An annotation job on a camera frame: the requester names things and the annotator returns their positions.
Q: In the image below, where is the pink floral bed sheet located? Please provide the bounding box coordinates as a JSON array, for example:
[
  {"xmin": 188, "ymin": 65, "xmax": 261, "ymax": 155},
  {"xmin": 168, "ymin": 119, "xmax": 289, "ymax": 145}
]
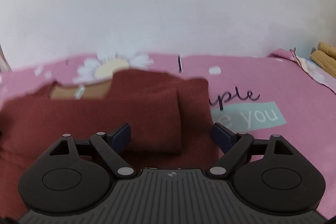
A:
[{"xmin": 1, "ymin": 49, "xmax": 335, "ymax": 218}]

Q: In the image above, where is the beige patterned curtain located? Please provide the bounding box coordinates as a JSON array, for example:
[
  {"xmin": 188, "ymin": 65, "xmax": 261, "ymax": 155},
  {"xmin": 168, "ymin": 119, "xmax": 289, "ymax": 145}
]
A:
[{"xmin": 0, "ymin": 46, "xmax": 11, "ymax": 72}]

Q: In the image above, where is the mustard folded cloth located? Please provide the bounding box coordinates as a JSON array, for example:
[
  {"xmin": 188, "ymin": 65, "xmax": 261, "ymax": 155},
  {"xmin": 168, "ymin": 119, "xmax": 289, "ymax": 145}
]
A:
[{"xmin": 310, "ymin": 42, "xmax": 336, "ymax": 77}]

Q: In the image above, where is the rust red knit sweater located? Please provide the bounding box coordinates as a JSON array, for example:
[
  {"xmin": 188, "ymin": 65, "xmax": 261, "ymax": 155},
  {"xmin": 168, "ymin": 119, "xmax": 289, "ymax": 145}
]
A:
[{"xmin": 1, "ymin": 69, "xmax": 218, "ymax": 218}]

